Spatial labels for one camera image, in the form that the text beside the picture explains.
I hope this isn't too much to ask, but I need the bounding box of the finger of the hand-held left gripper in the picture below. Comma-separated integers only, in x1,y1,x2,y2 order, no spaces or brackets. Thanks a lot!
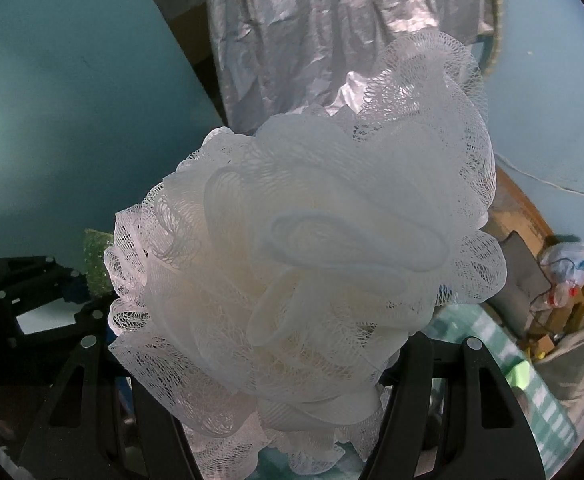
2,307,112,361
0,256,90,307

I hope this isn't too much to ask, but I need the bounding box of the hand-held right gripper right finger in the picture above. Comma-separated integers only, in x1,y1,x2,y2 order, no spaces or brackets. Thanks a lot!
359,332,546,480

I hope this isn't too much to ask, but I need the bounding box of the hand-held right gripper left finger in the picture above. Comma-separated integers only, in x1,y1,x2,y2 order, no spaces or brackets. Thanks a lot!
18,335,204,480

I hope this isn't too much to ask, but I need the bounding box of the green glitter scrub sponge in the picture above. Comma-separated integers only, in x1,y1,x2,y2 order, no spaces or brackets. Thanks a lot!
81,229,118,297

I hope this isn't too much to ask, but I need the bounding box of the light green cloth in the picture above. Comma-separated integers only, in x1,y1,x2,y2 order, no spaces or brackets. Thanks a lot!
504,360,534,392

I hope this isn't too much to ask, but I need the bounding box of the white mesh bath loofah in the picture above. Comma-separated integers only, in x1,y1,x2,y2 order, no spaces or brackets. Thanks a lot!
103,27,509,476

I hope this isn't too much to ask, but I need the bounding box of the grey pillow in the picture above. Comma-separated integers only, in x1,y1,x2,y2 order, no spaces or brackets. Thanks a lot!
489,232,554,337

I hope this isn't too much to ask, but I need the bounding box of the green checkered bed sheet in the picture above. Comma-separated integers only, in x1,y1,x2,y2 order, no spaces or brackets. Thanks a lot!
252,305,580,480

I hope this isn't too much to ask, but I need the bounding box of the grey blanket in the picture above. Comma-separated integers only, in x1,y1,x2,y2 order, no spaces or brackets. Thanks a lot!
536,330,584,443

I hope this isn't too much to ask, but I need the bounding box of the white plastic bag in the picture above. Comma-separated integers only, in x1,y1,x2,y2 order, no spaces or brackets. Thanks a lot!
537,240,584,311

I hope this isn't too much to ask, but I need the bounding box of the wooden headboard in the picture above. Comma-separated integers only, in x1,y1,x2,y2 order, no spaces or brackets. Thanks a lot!
487,167,559,257

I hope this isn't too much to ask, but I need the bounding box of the brown cardboard panel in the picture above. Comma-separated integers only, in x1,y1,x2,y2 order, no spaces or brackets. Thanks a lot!
131,0,229,128

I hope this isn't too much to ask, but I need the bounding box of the silver crinkled curtain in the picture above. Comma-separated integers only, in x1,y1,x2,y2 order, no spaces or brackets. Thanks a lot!
203,0,495,136

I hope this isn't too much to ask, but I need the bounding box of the white wall cable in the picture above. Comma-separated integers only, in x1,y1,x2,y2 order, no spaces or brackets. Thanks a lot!
496,152,584,202

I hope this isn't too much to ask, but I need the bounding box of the woven rope hoop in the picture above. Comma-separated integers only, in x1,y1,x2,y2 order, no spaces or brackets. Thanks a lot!
482,0,506,81

